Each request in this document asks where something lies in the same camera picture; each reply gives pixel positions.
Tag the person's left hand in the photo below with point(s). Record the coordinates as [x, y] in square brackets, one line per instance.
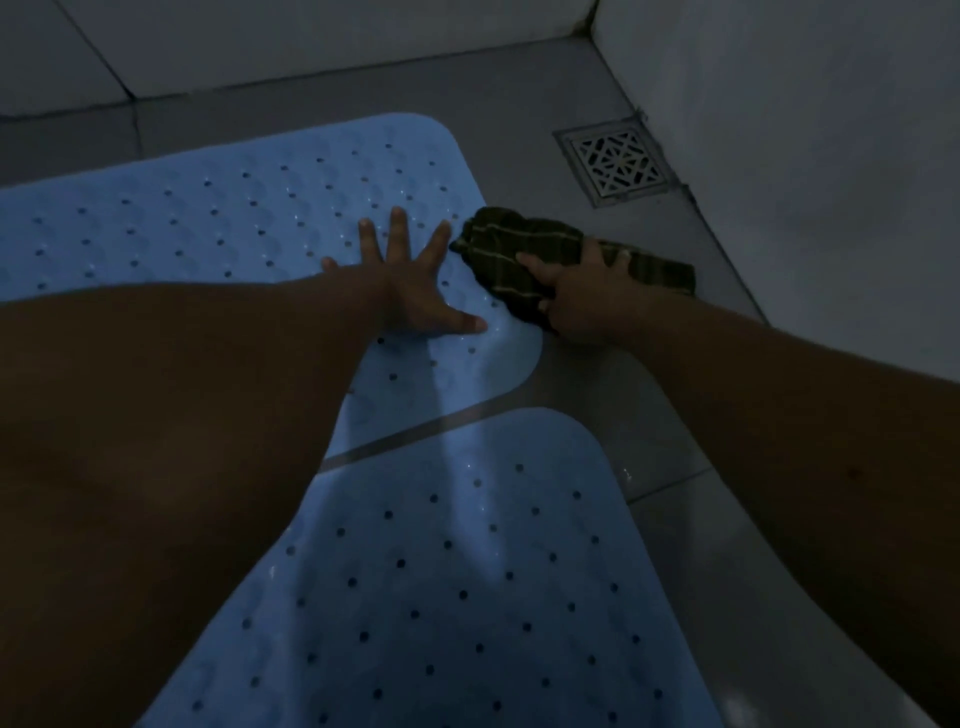
[409, 289]

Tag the person's right hand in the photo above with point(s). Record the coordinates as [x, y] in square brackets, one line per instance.
[592, 300]

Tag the dark striped cloth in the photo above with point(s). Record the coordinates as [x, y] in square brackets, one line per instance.
[502, 240]

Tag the blue bath mat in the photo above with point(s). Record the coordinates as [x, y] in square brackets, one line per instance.
[465, 600]
[225, 202]

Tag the person's left forearm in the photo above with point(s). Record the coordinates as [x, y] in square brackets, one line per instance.
[165, 465]

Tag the person's right forearm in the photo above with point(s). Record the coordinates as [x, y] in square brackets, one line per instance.
[825, 465]

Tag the metal floor drain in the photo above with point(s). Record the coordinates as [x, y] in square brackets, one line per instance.
[615, 161]

